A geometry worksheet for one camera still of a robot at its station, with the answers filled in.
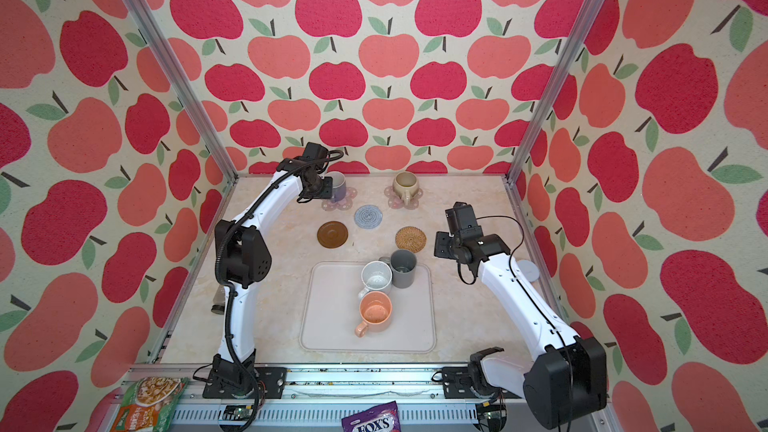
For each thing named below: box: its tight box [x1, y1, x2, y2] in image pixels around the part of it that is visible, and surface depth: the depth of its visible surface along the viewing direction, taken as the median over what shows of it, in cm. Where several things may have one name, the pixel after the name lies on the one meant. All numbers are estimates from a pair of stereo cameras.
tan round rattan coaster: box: [395, 226, 427, 253], surface depth 104 cm
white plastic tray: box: [299, 261, 437, 353], surface depth 87 cm
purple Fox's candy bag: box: [341, 401, 402, 432], surface depth 70 cm
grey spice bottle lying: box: [211, 284, 225, 315], surface depth 87 cm
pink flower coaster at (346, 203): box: [321, 187, 358, 211], surface depth 114 cm
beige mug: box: [392, 171, 419, 206], surface depth 110 cm
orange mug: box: [355, 291, 393, 337], surface depth 84 cm
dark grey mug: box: [378, 249, 417, 289], surface depth 88 cm
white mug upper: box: [358, 260, 393, 300], surface depth 88 cm
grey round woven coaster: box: [354, 204, 383, 229], surface depth 110 cm
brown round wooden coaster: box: [317, 221, 349, 249], surface depth 106 cm
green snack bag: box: [111, 376, 189, 432], surface depth 72 cm
